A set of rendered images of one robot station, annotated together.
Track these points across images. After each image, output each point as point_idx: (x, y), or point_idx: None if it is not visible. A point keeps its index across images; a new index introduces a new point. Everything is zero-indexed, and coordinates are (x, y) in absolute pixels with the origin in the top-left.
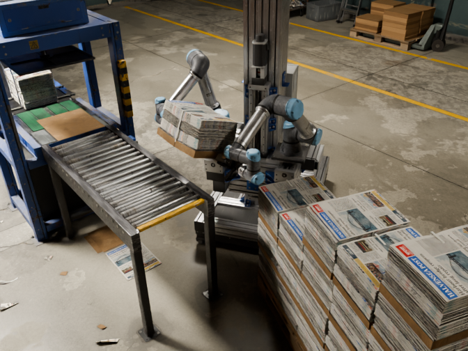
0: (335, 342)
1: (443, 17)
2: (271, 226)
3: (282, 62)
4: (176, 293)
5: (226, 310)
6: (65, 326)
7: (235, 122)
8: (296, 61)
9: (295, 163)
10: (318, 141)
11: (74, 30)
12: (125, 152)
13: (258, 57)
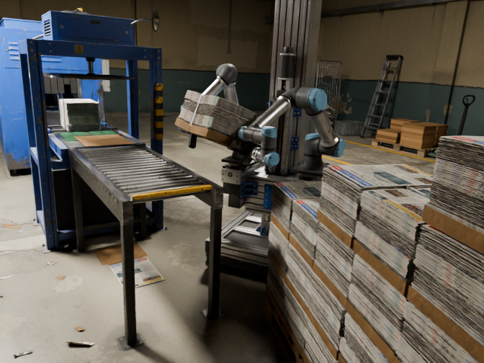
0: (353, 343)
1: (455, 135)
2: (284, 222)
3: (308, 81)
4: (172, 307)
5: (225, 330)
6: (39, 324)
7: (254, 113)
8: (323, 155)
9: (315, 177)
10: (341, 153)
11: (118, 46)
12: (145, 157)
13: (284, 68)
